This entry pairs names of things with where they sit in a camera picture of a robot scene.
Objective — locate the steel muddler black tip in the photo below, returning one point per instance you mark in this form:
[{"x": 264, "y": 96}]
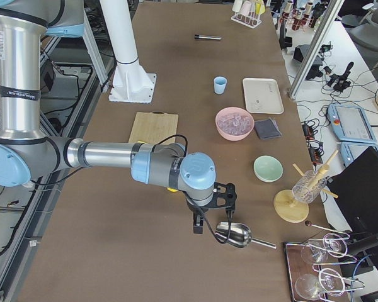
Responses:
[{"x": 207, "y": 37}]

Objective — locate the light blue plastic cup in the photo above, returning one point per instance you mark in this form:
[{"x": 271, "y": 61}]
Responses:
[{"x": 220, "y": 83}]

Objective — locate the clear textured glass cup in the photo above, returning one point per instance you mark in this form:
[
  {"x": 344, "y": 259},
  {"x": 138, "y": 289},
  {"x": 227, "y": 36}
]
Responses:
[{"x": 305, "y": 191}]

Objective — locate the white upturned cup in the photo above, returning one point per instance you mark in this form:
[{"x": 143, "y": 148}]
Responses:
[{"x": 237, "y": 6}]

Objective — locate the wooden stand with round base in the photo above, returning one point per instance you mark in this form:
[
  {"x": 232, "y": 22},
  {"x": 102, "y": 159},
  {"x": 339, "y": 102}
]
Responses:
[{"x": 292, "y": 204}]

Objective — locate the steel ice scoop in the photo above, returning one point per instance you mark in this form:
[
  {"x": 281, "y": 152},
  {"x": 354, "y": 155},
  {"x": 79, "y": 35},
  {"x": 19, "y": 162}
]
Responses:
[{"x": 239, "y": 235}]

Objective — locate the cream rabbit tray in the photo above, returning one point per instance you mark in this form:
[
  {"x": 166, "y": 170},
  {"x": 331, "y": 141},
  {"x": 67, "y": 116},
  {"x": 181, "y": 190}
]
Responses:
[{"x": 262, "y": 96}]

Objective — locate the white wire cup rack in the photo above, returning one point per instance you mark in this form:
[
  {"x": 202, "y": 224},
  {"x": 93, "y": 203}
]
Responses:
[{"x": 252, "y": 20}]

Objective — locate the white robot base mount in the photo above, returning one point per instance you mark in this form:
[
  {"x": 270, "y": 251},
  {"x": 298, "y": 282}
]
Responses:
[{"x": 131, "y": 83}]

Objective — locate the blue teach pendant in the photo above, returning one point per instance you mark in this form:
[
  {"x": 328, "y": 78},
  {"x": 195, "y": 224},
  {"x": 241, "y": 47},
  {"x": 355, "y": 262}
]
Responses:
[
  {"x": 350, "y": 123},
  {"x": 349, "y": 151}
]

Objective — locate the pink bowl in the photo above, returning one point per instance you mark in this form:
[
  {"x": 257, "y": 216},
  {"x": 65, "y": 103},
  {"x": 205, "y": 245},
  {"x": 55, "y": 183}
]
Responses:
[{"x": 233, "y": 110}]

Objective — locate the pink cloth under grey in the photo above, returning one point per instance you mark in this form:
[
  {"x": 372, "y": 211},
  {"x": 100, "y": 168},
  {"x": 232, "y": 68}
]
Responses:
[{"x": 275, "y": 132}]

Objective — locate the clear ice cubes pile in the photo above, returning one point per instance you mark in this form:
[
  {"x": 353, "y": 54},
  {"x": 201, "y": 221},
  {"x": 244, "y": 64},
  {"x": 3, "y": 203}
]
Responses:
[{"x": 234, "y": 124}]

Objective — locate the grey folded cloth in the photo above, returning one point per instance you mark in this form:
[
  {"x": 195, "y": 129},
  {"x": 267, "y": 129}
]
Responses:
[{"x": 263, "y": 129}]

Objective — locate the pink upturned cup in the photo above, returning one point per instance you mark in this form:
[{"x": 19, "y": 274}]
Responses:
[{"x": 246, "y": 8}]

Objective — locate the bamboo cutting board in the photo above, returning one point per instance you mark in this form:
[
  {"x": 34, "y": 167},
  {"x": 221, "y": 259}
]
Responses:
[{"x": 153, "y": 127}]

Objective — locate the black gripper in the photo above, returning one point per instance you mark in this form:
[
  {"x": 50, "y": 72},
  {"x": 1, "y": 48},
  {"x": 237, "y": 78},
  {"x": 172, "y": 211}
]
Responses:
[{"x": 195, "y": 209}]

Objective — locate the wine glass rack tray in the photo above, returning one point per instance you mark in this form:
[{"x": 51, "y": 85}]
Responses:
[{"x": 309, "y": 282}]

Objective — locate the green bowl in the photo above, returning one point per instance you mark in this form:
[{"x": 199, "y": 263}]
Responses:
[{"x": 267, "y": 168}]

